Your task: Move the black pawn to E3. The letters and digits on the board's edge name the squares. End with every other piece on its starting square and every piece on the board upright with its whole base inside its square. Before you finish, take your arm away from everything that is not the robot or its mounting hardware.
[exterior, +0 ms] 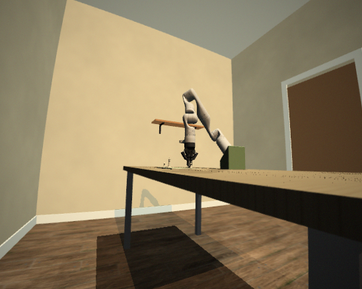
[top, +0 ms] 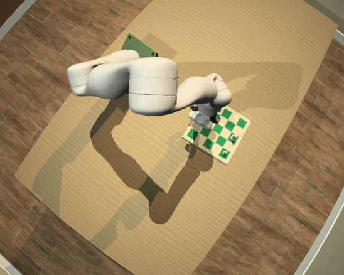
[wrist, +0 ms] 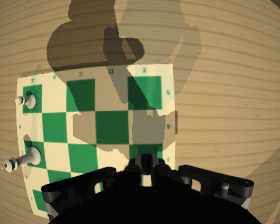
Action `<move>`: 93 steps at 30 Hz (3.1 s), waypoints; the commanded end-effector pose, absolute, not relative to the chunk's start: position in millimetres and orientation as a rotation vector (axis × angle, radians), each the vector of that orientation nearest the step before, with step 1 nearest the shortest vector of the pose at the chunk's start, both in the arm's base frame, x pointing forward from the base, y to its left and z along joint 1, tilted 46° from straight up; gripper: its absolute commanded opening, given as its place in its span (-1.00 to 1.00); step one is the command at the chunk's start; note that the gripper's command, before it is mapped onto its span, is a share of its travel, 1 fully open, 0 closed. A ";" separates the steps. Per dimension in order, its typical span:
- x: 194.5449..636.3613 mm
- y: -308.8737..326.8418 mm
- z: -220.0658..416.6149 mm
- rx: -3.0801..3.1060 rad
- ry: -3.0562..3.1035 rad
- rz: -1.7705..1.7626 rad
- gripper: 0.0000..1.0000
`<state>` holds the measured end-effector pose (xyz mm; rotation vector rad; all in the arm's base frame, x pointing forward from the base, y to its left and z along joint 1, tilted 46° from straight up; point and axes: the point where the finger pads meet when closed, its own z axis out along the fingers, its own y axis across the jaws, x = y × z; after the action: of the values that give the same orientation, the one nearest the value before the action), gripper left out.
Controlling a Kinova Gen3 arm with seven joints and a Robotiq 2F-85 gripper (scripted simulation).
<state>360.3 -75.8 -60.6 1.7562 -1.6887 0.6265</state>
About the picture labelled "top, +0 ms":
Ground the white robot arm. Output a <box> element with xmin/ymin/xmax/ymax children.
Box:
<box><xmin>67</xmin><ymin>50</ymin><xmax>232</xmax><ymax>130</ymax></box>

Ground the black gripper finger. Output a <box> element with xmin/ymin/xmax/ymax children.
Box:
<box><xmin>190</xmin><ymin>105</ymin><xmax>198</xmax><ymax>111</ymax></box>
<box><xmin>211</xmin><ymin>116</ymin><xmax>221</xmax><ymax>124</ymax></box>

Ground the green and cream chessboard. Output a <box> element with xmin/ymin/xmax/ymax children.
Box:
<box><xmin>182</xmin><ymin>105</ymin><xmax>251</xmax><ymax>164</ymax></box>

